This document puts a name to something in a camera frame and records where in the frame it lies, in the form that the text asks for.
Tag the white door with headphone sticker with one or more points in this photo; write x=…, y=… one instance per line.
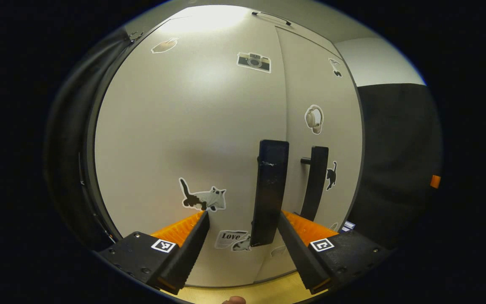
x=310, y=84

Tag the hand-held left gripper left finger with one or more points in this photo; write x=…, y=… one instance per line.
x=188, y=253

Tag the white door with camera sticker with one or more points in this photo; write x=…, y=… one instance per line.
x=163, y=126

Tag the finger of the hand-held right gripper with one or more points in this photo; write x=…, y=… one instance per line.
x=435, y=181

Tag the white cabinet drawer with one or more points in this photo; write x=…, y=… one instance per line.
x=302, y=26

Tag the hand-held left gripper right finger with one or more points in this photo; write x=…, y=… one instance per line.
x=298, y=253

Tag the small blue white object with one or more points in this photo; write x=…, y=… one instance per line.
x=347, y=227

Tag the grey and white cabinet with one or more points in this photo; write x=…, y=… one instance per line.
x=90, y=139

